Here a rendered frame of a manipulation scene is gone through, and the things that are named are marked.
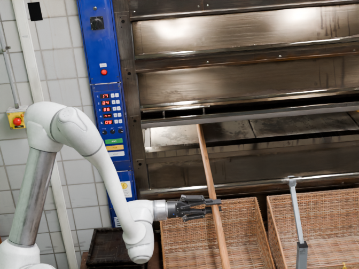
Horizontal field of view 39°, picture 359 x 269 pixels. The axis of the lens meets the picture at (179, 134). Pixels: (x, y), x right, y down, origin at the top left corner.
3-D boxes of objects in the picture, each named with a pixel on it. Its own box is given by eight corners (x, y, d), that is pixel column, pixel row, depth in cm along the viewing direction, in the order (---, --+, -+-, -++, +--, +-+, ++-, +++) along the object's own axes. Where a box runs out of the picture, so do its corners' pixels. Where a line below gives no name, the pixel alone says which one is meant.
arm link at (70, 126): (110, 135, 188) (86, 126, 196) (88, 102, 175) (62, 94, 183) (88, 162, 183) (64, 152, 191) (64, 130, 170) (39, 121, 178)
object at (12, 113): (13, 124, 260) (8, 106, 256) (32, 122, 260) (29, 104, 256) (9, 130, 254) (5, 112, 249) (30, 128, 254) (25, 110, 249)
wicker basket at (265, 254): (161, 244, 297) (157, 204, 284) (257, 234, 299) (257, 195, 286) (165, 306, 254) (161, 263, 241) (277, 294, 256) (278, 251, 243)
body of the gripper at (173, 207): (165, 196, 223) (187, 195, 224) (167, 212, 227) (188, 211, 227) (166, 206, 217) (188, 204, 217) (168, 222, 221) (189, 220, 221)
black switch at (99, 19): (91, 30, 238) (87, 7, 233) (104, 29, 238) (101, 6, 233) (90, 32, 234) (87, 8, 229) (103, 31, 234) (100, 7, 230)
